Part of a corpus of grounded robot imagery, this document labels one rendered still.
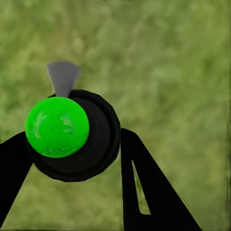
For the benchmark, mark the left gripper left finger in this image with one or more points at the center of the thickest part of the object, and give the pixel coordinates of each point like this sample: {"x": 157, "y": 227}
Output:
{"x": 15, "y": 164}

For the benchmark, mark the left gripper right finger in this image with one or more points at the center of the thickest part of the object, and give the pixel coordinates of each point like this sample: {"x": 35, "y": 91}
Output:
{"x": 168, "y": 212}

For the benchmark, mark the pesticide atomizer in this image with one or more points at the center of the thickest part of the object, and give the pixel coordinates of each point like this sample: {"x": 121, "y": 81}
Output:
{"x": 75, "y": 134}

